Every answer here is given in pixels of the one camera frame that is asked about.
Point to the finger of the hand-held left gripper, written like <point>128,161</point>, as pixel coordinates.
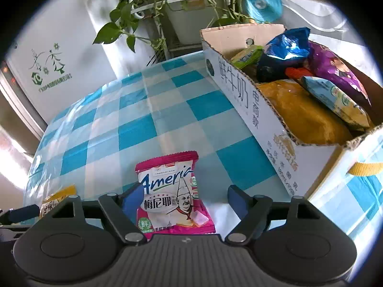
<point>27,210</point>

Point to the blue checkered tablecloth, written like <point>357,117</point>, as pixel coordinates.
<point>167,119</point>

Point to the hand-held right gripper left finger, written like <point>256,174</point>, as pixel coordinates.
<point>133,198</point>

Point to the light blue yellow snack packet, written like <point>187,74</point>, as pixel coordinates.
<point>338,101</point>

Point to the blue ribbon spool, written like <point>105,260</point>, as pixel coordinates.
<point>266,7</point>

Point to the purple snack packet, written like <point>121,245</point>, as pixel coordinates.
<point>332,62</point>

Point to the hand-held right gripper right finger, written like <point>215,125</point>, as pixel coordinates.
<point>238,200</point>

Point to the red snack packet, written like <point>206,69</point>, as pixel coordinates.
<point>297,72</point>

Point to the white printed cardboard box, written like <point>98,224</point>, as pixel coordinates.
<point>248,95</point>

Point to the white grey wave tablecloth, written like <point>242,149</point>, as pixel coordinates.
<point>344,27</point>

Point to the croissant bread packet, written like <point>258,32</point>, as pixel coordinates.
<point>58,198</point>

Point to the pink snack packet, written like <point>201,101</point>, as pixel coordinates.
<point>170,185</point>

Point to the silver refrigerator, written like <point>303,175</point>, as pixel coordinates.
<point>18,104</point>

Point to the green snack packet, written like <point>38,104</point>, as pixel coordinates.
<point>247,56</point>

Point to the white freezer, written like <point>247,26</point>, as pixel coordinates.
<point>74,36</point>

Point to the green pothos plant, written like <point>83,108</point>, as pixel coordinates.
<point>107,33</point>

